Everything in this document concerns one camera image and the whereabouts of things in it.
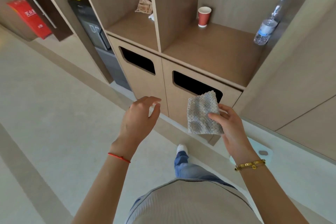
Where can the clear plastic water bottle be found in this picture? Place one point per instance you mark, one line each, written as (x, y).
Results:
(267, 25)

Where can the crumpled brown paper napkin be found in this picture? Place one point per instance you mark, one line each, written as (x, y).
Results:
(144, 6)

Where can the dark brown door frame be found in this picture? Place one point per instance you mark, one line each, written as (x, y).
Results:
(44, 3)

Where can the beige ribbed top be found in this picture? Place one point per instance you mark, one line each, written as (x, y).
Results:
(191, 202)

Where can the small white object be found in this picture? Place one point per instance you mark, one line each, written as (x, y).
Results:
(151, 17)

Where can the wooden bin door with slot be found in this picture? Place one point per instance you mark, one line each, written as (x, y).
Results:
(175, 100)
(141, 84)

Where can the white shoe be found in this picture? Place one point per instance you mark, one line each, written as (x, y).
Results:
(182, 149)

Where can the red paper cup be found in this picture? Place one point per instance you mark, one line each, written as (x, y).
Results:
(204, 17)

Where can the grey cleaning cloth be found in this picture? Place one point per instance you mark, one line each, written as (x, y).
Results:
(200, 117)

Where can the person's right hand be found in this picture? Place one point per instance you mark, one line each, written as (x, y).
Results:
(235, 132)

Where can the person's right forearm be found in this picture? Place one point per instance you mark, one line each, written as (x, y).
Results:
(267, 192)

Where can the pale blue bathroom scale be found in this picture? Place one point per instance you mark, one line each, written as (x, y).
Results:
(262, 151)

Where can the person's left thumb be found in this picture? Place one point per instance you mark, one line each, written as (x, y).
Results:
(155, 111)

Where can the person's left hand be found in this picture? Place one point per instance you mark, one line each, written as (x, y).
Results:
(136, 124)

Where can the black water dispenser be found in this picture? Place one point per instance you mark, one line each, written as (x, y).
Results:
(97, 34)

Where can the light wooden shelf cabinet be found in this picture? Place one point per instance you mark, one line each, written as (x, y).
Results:
(215, 50)

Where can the person's right thumb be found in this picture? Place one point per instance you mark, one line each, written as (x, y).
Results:
(215, 119)

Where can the person's left forearm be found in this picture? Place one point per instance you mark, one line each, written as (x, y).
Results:
(105, 189)

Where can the red fire blanket box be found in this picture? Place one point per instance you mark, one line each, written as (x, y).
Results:
(31, 19)

